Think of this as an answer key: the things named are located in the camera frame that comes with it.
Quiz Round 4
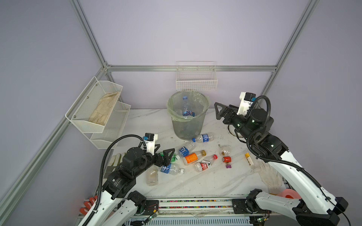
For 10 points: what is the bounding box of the white wire wall basket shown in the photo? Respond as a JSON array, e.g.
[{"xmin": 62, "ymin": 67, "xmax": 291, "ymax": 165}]
[{"xmin": 176, "ymin": 61, "xmax": 218, "ymax": 91}]

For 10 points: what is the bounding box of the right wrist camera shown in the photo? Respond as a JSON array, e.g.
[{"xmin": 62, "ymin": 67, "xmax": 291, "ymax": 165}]
[{"xmin": 237, "ymin": 92, "xmax": 256, "ymax": 116}]

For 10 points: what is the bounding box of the orange label bottle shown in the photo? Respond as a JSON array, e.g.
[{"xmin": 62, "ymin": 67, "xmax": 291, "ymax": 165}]
[{"xmin": 183, "ymin": 150, "xmax": 206, "ymax": 165}]

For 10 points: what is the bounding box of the beige cloth in shelf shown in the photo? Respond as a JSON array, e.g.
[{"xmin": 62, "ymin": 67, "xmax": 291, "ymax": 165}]
[{"xmin": 88, "ymin": 91, "xmax": 121, "ymax": 126}]

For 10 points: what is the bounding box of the large crushed blue label bottle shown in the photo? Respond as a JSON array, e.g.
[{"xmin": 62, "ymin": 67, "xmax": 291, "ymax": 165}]
[{"xmin": 181, "ymin": 96, "xmax": 195, "ymax": 117}]

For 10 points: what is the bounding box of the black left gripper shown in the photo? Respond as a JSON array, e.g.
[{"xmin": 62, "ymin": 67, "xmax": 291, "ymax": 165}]
[{"xmin": 134, "ymin": 144, "xmax": 174, "ymax": 178}]

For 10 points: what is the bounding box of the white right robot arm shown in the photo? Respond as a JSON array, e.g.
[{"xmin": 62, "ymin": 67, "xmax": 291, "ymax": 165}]
[{"xmin": 214, "ymin": 96, "xmax": 348, "ymax": 226}]

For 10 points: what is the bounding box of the white knit glove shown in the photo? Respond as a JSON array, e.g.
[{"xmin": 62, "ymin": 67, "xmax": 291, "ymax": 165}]
[{"xmin": 255, "ymin": 161, "xmax": 284, "ymax": 195}]

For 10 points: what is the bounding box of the blue label bottle near bin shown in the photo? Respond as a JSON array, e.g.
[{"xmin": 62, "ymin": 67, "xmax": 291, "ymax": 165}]
[{"xmin": 192, "ymin": 132, "xmax": 215, "ymax": 143}]

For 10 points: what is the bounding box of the green lined trash bin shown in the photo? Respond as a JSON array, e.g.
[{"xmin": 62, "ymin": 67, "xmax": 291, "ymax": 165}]
[{"xmin": 167, "ymin": 91, "xmax": 210, "ymax": 140}]

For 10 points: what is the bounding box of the potted green succulent plant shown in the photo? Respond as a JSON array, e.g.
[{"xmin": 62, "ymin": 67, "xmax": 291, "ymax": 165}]
[{"xmin": 227, "ymin": 125, "xmax": 243, "ymax": 137}]

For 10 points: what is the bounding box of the green soda bottle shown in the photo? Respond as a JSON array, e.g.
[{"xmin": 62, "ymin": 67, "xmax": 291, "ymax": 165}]
[{"xmin": 170, "ymin": 154, "xmax": 178, "ymax": 163}]

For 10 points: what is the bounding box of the white two-tier mesh shelf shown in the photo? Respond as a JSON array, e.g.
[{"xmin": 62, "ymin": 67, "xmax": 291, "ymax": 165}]
[{"xmin": 65, "ymin": 77, "xmax": 131, "ymax": 149}]

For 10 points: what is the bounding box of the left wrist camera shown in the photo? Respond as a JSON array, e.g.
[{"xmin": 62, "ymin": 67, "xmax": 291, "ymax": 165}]
[{"xmin": 143, "ymin": 133, "xmax": 158, "ymax": 155}]

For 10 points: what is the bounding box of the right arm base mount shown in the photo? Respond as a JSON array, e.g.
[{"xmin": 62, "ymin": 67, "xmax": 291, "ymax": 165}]
[{"xmin": 232, "ymin": 198, "xmax": 270, "ymax": 215}]

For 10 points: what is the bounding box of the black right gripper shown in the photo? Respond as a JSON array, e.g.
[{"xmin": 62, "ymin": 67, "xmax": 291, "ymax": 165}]
[{"xmin": 212, "ymin": 102, "xmax": 254, "ymax": 143}]

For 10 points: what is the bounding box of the small blue label bottle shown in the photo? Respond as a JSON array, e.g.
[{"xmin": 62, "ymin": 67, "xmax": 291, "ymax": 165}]
[{"xmin": 175, "ymin": 141, "xmax": 196, "ymax": 160}]

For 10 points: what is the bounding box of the clear bottle blue label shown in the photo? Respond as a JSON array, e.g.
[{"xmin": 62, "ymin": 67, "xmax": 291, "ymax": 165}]
[{"xmin": 159, "ymin": 163, "xmax": 185, "ymax": 175}]

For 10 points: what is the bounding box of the clear bottle green cap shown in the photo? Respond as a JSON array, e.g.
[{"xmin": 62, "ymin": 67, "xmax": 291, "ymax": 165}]
[{"xmin": 146, "ymin": 166, "xmax": 158, "ymax": 186}]

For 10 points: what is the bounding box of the pink watering can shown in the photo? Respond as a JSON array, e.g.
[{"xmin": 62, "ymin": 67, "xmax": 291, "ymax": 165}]
[{"xmin": 277, "ymin": 189, "xmax": 302, "ymax": 199}]

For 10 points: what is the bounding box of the red white label bottle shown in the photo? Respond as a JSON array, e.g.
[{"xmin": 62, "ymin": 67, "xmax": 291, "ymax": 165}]
[{"xmin": 194, "ymin": 154, "xmax": 218, "ymax": 172}]

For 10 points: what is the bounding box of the clear jar brown residue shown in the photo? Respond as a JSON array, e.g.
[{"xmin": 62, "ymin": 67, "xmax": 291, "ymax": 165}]
[{"xmin": 218, "ymin": 145, "xmax": 231, "ymax": 156}]

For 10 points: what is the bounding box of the small red cap bottle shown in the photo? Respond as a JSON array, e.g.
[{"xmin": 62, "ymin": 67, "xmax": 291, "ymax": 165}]
[{"xmin": 222, "ymin": 156, "xmax": 232, "ymax": 163}]

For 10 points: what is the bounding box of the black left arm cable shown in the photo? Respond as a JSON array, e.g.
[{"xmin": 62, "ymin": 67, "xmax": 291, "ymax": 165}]
[{"xmin": 81, "ymin": 134, "xmax": 145, "ymax": 226}]

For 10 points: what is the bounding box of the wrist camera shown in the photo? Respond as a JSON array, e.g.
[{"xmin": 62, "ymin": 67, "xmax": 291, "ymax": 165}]
[
  {"xmin": 237, "ymin": 92, "xmax": 256, "ymax": 116},
  {"xmin": 143, "ymin": 133, "xmax": 158, "ymax": 155}
]

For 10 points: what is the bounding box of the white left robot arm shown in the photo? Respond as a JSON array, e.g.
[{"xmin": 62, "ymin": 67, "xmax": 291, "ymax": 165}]
[{"xmin": 79, "ymin": 147, "xmax": 175, "ymax": 226}]

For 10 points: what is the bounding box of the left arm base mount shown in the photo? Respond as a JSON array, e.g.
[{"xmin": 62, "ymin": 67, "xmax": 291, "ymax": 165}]
[{"xmin": 120, "ymin": 199, "xmax": 159, "ymax": 216}]

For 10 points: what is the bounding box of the orange white work glove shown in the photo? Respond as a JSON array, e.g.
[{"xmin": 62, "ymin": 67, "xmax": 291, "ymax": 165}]
[{"xmin": 79, "ymin": 195, "xmax": 98, "ymax": 215}]

